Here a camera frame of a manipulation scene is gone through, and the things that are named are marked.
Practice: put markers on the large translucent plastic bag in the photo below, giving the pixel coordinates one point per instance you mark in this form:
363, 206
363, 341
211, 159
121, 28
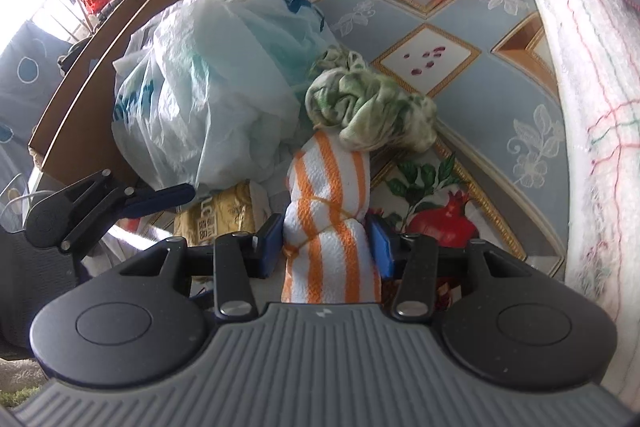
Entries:
210, 82

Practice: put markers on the green and white cloth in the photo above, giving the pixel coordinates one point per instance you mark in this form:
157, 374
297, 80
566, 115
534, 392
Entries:
370, 107

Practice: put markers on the orange striped white towel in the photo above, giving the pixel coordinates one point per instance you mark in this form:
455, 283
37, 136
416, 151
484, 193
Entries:
325, 187

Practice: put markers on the black chair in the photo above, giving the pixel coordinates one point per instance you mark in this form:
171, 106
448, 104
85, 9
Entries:
30, 297

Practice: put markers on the pomegranate print tablecloth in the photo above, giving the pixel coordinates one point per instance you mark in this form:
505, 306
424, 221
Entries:
480, 107

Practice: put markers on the brown cardboard box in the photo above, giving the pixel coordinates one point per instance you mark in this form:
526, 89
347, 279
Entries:
100, 72

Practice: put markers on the white towel with coloured stitching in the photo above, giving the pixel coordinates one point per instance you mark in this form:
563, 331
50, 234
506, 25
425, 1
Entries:
595, 82

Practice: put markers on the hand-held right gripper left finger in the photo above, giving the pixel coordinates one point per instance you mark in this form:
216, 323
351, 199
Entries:
272, 247

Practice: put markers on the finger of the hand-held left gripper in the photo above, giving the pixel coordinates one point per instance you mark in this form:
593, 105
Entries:
160, 202

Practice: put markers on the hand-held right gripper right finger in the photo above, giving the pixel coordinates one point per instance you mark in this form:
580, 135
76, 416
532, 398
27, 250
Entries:
377, 247

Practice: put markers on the dark blue cloth with circles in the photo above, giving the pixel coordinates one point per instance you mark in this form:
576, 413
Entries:
25, 107

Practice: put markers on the gold packet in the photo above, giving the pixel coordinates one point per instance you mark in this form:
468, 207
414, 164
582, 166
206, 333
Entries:
220, 214

